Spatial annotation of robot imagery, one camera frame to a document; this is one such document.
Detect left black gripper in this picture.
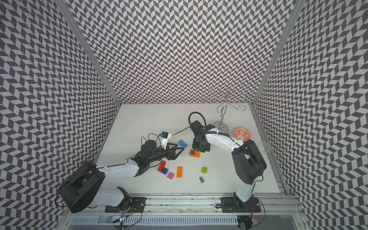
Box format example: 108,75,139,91
149,143,185,163

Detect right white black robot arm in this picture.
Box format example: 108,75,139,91
188,111,267,203

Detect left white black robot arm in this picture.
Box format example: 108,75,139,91
56,140,184,213

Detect light blue lego plate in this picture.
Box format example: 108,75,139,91
178,140,188,149

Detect red stacked lego brick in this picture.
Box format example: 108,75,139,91
158,161,166,172

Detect lime green lego brick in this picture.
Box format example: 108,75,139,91
201,167,208,174

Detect orange long lego brick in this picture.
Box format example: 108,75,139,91
176,166,183,178

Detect blue small lego brick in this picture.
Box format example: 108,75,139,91
161,167,169,175

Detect pink lego brick near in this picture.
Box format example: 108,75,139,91
167,172,175,180

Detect orange patterned small plate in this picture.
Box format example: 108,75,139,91
234,127,252,141

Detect silver metal jewelry stand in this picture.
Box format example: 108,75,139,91
204,86,246,134

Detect clear glass cup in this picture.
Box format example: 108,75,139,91
257,141,272,155

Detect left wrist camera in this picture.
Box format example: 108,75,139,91
159,131,172,150

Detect aluminium front rail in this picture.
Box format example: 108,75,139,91
66,195,305,216

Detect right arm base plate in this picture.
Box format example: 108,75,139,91
220,196,262,213

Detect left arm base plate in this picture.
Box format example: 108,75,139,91
105,197,147,214

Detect white ribbed cable duct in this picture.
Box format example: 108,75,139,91
71,215,238,226

